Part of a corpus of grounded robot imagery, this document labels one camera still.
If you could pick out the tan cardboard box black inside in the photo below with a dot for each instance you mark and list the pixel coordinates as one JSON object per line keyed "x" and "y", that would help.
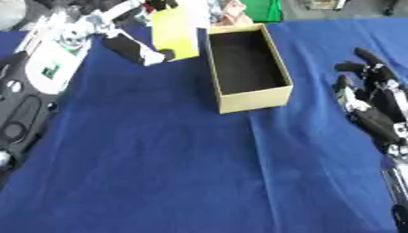
{"x": 247, "y": 60}

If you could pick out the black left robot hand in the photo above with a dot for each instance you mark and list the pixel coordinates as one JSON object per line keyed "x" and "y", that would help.
{"x": 127, "y": 45}

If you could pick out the green box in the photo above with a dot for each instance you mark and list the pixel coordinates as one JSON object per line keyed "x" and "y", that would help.
{"x": 261, "y": 9}

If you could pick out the yellow block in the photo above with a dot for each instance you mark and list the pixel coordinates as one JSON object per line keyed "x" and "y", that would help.
{"x": 174, "y": 33}

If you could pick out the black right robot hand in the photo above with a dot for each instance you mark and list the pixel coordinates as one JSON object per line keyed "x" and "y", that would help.
{"x": 378, "y": 103}

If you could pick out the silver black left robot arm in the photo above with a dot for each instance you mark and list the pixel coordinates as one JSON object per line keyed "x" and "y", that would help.
{"x": 22, "y": 115}

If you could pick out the pink white patterned object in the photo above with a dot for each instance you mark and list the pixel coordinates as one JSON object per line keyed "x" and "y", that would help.
{"x": 233, "y": 13}

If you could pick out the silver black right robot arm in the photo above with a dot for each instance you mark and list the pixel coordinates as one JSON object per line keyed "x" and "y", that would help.
{"x": 397, "y": 182}

